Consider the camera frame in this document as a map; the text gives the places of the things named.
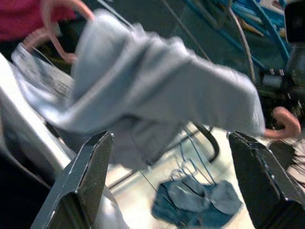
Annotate blue denim cloth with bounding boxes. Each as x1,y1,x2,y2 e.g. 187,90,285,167
151,176,243,227

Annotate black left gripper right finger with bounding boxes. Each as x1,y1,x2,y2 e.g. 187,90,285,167
227,130,305,229

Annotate red fabric bag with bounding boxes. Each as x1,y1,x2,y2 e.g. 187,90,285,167
0,0,81,43

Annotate pink plastic hanger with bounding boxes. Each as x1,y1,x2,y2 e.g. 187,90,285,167
22,0,302,141

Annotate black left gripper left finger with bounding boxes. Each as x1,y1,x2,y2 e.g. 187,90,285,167
30,130,115,229

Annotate thin blue wire hanger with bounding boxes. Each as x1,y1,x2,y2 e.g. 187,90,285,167
169,128,218,187

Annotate light grey printed shorts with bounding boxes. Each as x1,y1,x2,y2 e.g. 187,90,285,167
10,9,267,173

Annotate navy hanging shirt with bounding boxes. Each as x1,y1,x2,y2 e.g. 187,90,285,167
0,152,54,229

